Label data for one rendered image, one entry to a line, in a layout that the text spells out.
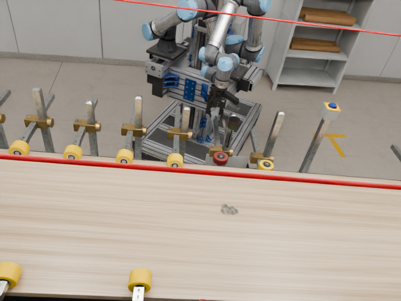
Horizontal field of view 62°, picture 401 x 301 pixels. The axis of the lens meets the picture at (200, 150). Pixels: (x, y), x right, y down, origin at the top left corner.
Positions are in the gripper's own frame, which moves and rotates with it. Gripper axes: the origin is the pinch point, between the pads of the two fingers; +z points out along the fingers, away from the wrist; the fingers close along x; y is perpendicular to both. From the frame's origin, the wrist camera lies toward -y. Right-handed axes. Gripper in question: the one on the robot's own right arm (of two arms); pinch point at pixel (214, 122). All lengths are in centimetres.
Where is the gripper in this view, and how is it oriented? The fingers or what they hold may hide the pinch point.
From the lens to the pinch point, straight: 218.6
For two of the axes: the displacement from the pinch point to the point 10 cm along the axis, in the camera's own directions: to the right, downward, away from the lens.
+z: -1.3, 7.6, 6.4
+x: -9.9, -0.9, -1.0
